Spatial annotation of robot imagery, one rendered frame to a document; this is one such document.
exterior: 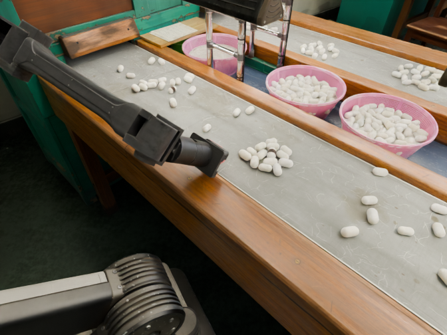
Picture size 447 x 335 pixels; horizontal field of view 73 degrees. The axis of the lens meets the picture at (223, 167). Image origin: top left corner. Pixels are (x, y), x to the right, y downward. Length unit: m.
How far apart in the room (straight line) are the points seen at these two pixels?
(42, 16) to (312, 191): 1.05
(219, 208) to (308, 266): 0.21
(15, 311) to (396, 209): 0.72
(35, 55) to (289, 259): 0.63
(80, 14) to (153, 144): 0.89
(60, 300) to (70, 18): 1.03
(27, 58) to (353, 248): 0.75
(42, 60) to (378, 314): 0.76
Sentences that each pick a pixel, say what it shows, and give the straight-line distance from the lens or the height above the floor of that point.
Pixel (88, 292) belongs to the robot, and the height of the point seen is 0.82.
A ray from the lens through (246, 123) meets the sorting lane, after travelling 0.91.
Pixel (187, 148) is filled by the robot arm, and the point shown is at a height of 0.90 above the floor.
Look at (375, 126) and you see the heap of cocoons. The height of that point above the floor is 0.74.
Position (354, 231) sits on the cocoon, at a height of 0.76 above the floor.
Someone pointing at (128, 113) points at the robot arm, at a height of 0.98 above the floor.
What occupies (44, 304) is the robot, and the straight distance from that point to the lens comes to 0.53.
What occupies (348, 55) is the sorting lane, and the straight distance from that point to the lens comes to 1.42.
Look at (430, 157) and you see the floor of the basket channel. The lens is 1.08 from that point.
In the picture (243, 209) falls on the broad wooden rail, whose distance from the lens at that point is 0.65.
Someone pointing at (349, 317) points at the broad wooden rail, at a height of 0.76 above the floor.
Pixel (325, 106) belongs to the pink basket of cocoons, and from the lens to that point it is 1.02.
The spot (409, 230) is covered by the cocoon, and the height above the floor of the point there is 0.76.
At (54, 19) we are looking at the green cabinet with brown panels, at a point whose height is 0.91.
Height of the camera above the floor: 1.28
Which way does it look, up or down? 44 degrees down
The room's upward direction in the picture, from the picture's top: straight up
